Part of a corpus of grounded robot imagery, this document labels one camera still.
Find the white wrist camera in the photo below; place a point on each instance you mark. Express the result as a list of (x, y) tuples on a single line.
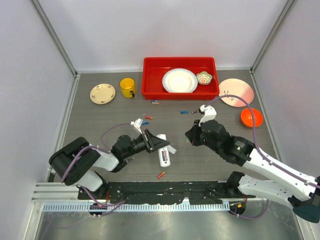
[(137, 125), (209, 113)]

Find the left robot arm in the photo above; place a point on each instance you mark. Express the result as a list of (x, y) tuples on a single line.
[(73, 162)]

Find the cream floral plate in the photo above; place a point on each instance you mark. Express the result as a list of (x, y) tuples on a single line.
[(102, 93)]

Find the orange plastic bowl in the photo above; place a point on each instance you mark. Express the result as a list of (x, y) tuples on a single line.
[(247, 117)]

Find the pink white plate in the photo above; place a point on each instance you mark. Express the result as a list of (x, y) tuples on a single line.
[(237, 87)]

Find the white slotted cable duct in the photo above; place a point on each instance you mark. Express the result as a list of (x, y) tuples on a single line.
[(185, 206)]

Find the red plastic bin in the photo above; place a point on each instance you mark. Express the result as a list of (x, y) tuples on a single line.
[(154, 69)]

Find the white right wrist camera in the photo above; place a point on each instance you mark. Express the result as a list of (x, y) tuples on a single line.
[(209, 113)]

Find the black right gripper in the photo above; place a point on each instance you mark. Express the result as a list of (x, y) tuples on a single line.
[(192, 134)]

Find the patterned small bowl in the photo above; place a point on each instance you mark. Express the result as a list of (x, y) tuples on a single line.
[(204, 78)]

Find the yellow mug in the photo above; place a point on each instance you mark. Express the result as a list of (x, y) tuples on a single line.
[(128, 87)]

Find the white remote control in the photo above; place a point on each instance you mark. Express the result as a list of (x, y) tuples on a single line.
[(161, 162)]

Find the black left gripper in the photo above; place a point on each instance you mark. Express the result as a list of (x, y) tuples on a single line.
[(152, 142)]

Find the red orange battery near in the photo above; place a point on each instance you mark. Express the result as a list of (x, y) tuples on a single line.
[(161, 175)]

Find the purple blue battery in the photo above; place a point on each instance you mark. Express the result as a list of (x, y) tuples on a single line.
[(164, 155)]

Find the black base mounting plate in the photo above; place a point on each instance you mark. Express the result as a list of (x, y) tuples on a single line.
[(166, 192)]

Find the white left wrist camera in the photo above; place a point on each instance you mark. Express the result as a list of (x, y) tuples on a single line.
[(137, 125)]

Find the white paper plate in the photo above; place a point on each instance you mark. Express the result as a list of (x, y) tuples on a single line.
[(179, 80)]

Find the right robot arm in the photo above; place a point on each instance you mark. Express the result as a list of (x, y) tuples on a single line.
[(293, 189)]

